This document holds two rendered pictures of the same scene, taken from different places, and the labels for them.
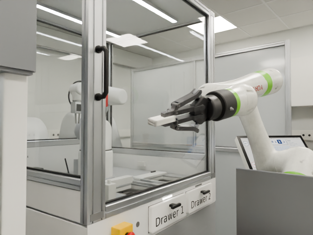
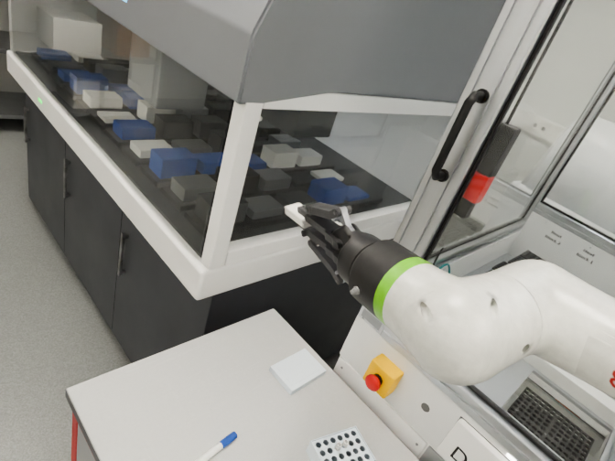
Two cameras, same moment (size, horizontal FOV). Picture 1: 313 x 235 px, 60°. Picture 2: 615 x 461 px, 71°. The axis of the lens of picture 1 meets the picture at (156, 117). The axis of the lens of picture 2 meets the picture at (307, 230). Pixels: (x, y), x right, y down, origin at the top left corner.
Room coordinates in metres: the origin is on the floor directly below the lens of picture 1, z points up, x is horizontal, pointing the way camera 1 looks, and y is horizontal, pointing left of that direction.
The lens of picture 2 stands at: (0.73, -0.66, 1.62)
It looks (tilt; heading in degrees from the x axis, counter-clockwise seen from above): 29 degrees down; 92
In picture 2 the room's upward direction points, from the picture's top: 19 degrees clockwise
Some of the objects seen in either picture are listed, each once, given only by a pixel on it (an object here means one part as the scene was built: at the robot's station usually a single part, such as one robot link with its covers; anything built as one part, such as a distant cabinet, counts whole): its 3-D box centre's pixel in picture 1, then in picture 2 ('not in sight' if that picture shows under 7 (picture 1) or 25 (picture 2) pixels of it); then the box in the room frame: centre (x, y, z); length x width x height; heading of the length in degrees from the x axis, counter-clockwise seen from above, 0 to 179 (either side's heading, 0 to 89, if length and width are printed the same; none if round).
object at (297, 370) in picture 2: not in sight; (297, 369); (0.80, 0.15, 0.77); 0.13 x 0.09 x 0.02; 55
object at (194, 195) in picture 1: (200, 196); not in sight; (1.52, -0.24, 0.87); 0.29 x 0.02 x 0.11; 144
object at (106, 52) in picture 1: (102, 72); (456, 137); (0.91, 0.18, 1.45); 0.05 x 0.03 x 0.19; 54
